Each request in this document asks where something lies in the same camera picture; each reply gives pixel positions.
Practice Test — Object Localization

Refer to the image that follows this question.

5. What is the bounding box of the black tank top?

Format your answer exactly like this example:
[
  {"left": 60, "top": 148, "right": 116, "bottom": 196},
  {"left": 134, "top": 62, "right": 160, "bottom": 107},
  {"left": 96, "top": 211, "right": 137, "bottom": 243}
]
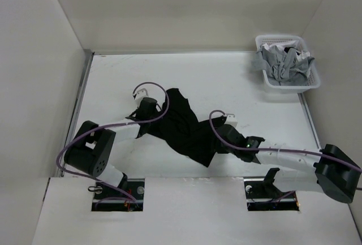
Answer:
[{"left": 148, "top": 88, "right": 216, "bottom": 167}]

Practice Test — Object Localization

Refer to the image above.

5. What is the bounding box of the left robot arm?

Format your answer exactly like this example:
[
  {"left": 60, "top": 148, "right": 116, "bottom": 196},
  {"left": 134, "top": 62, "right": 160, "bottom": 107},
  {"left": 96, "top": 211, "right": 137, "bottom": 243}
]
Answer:
[{"left": 64, "top": 96, "right": 169, "bottom": 199}]

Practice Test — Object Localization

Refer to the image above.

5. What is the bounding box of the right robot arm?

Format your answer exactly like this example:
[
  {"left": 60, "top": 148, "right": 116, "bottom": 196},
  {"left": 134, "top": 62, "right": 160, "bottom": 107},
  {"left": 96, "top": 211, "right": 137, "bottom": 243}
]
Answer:
[{"left": 211, "top": 115, "right": 361, "bottom": 204}]

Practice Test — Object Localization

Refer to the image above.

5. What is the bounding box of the grey tank top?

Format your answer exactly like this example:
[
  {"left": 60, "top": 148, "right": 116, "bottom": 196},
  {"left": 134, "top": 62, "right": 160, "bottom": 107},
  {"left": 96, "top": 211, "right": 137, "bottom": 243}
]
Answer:
[{"left": 252, "top": 47, "right": 314, "bottom": 86}]

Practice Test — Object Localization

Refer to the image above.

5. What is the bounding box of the white tank top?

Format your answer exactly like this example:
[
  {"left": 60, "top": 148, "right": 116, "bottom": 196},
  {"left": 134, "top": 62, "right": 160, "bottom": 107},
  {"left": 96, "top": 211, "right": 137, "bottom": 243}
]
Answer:
[{"left": 261, "top": 40, "right": 311, "bottom": 61}]

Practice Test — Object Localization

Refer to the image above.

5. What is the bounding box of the white plastic basket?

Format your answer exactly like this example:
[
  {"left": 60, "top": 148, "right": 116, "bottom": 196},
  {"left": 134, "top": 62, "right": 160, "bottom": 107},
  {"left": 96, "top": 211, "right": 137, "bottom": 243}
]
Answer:
[{"left": 255, "top": 34, "right": 321, "bottom": 94}]

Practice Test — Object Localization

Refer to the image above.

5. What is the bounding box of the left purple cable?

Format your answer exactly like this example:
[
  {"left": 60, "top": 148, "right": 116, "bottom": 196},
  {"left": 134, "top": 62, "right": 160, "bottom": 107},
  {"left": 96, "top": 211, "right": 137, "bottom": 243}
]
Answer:
[{"left": 55, "top": 82, "right": 170, "bottom": 210}]

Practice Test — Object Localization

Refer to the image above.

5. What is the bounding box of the purple cable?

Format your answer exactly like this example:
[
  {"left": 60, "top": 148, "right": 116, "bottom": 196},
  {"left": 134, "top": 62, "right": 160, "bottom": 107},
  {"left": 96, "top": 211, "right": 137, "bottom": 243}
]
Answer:
[
  {"left": 208, "top": 110, "right": 362, "bottom": 203},
  {"left": 55, "top": 82, "right": 170, "bottom": 210}
]

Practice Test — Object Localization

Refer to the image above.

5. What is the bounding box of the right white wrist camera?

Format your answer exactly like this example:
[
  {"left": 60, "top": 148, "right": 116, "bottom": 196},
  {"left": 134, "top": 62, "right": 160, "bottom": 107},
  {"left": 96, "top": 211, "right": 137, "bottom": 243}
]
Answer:
[{"left": 225, "top": 113, "right": 238, "bottom": 128}]

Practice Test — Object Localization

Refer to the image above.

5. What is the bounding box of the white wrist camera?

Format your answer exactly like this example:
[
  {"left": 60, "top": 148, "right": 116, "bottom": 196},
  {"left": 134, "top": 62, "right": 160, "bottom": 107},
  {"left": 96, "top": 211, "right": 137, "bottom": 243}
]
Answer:
[
  {"left": 225, "top": 113, "right": 238, "bottom": 128},
  {"left": 133, "top": 88, "right": 149, "bottom": 107}
]

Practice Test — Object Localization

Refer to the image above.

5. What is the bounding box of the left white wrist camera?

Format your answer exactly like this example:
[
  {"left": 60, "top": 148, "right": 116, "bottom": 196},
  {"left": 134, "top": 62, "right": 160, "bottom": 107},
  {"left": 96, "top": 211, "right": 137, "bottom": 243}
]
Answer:
[{"left": 133, "top": 88, "right": 149, "bottom": 107}]

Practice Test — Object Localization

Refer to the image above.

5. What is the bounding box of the left metal table rail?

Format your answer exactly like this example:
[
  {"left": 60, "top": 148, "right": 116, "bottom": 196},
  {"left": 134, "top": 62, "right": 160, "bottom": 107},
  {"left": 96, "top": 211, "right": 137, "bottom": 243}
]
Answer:
[{"left": 58, "top": 49, "right": 94, "bottom": 178}]

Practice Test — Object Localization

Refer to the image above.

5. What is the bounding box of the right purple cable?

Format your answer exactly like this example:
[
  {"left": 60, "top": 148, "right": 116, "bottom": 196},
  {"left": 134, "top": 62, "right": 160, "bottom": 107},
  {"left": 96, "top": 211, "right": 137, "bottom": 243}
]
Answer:
[{"left": 208, "top": 110, "right": 362, "bottom": 203}]

